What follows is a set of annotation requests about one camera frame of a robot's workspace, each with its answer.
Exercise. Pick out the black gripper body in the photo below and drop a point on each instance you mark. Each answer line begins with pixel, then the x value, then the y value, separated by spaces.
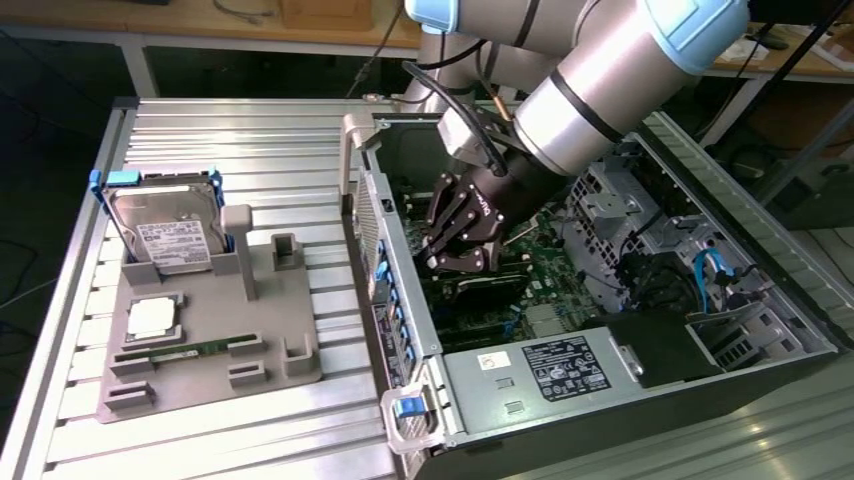
pixel 521 195

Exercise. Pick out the Nvidia graphics card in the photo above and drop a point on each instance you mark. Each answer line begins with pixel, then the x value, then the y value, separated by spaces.
pixel 487 291

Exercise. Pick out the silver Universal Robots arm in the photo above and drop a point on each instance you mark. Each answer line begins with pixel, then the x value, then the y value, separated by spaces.
pixel 601 100

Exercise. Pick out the metal socket cover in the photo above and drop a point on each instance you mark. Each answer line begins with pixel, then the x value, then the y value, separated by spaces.
pixel 527 227

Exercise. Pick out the green motherboard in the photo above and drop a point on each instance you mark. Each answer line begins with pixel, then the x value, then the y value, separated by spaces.
pixel 554 280

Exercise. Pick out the metal disk bay cage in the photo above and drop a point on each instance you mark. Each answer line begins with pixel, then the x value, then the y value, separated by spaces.
pixel 610 210

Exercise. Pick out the grey power supply unit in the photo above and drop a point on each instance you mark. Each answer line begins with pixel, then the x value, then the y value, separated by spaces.
pixel 487 390

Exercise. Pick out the blue case latch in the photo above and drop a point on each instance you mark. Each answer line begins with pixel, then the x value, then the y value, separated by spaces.
pixel 408 407

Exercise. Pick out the black plastic shroud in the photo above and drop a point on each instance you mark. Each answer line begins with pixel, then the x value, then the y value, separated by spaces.
pixel 661 350

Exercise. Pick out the grey parts rack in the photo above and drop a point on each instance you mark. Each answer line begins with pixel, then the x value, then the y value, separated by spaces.
pixel 220 320

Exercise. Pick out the black grey PC case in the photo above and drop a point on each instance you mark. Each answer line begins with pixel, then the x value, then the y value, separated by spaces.
pixel 767 280

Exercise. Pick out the hard disk with blue carrier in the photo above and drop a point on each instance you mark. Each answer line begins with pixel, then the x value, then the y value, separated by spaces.
pixel 167 225

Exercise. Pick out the white plastic packaging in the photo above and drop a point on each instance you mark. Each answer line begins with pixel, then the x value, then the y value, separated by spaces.
pixel 741 51

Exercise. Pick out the green RAM stick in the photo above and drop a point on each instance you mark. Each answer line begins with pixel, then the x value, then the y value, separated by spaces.
pixel 190 350

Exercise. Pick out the silver CPU chip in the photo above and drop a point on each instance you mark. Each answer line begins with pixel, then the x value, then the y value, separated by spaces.
pixel 154 317

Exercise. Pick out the black stand pole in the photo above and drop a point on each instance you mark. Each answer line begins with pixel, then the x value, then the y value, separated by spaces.
pixel 803 47

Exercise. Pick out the black monitor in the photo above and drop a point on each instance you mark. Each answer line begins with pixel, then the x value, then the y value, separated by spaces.
pixel 801 11

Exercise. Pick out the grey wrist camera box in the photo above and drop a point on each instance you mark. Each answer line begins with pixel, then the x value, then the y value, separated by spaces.
pixel 467 135

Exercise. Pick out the wooden desk with grey frame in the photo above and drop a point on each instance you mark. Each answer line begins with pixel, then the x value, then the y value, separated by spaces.
pixel 200 30

